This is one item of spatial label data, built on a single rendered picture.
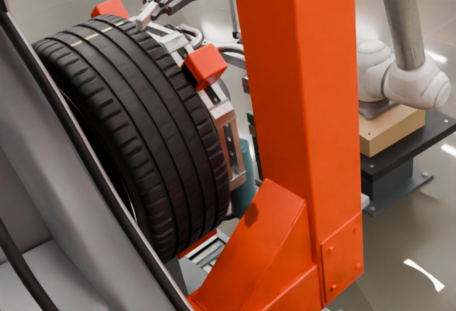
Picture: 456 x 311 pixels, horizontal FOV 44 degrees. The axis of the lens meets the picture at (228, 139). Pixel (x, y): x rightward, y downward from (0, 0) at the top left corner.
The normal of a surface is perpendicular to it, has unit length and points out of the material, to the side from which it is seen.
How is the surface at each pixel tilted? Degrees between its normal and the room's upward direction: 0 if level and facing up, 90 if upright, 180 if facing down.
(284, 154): 90
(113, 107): 43
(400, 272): 0
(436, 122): 0
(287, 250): 90
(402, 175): 90
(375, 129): 4
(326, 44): 90
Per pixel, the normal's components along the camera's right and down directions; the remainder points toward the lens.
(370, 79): -0.68, 0.46
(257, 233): -0.57, -0.39
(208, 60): 0.34, -0.33
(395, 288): -0.15, -0.81
